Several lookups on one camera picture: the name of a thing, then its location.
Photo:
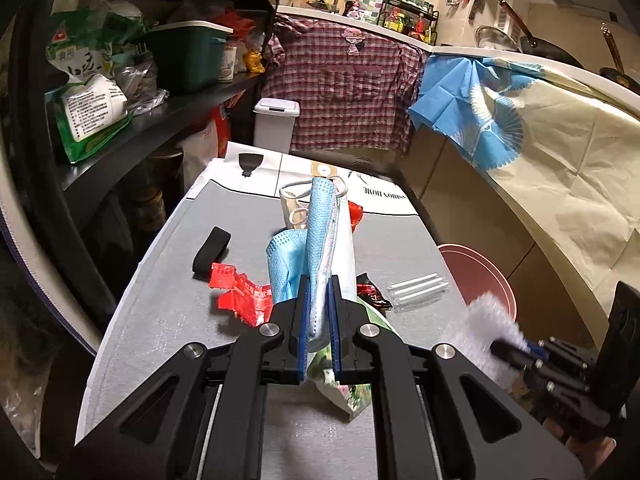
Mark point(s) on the red plastic bag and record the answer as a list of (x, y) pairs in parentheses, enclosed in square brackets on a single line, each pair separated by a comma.
[(355, 215)]

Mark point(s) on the black shelf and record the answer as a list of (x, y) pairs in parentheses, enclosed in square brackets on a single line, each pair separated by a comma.
[(165, 120)]

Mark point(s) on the blue and cream printed cloth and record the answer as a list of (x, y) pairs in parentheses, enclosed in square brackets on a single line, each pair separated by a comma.
[(540, 130)]

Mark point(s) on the stacked tin cans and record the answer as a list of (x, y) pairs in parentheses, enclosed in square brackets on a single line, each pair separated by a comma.
[(149, 207)]

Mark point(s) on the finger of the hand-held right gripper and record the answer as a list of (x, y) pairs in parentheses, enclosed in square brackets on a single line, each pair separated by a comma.
[(520, 352)]

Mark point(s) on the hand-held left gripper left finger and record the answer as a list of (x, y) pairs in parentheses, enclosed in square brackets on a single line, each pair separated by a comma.
[(302, 330)]

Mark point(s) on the black spice rack with bottles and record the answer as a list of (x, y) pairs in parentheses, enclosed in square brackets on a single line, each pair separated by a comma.
[(407, 20)]

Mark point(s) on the white jar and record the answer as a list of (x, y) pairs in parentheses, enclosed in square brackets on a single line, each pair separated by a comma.
[(227, 62)]

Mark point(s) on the black and red wrapper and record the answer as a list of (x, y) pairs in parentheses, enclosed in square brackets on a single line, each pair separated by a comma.
[(371, 291)]

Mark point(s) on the metal bowl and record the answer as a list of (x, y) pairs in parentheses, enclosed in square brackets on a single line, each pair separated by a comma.
[(495, 39)]

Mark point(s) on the clear packet of straws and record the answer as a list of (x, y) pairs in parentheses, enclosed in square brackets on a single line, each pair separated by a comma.
[(417, 291)]

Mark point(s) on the green and white food bag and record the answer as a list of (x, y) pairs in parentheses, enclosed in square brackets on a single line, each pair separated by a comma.
[(87, 47), (90, 115)]

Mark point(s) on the red crumpled wrapper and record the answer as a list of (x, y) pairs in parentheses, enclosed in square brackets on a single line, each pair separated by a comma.
[(242, 292)]

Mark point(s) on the white bin with lid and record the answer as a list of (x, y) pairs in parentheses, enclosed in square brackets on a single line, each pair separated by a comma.
[(274, 125)]

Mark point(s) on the blue face mask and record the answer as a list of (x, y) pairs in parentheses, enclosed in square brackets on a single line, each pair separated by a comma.
[(322, 230), (286, 270)]

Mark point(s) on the clear plastic bag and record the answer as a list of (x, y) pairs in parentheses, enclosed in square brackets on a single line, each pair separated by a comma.
[(142, 87)]

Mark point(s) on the yellow packet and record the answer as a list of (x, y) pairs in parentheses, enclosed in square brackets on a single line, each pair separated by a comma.
[(253, 62)]

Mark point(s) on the bubble wrap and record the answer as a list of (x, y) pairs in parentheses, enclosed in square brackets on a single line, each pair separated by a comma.
[(475, 335)]

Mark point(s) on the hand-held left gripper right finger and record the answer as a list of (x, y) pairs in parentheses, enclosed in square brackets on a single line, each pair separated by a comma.
[(334, 330)]

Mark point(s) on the orange and white bag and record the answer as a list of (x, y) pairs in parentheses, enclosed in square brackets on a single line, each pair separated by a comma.
[(205, 145)]

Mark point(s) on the green and white packet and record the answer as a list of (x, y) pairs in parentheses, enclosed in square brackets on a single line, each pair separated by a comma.
[(350, 400)]

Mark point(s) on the green plastic basket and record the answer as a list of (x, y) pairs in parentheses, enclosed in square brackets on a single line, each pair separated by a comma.
[(187, 57)]

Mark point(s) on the red plaid shirt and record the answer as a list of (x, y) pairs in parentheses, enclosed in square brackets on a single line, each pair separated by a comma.
[(345, 85)]

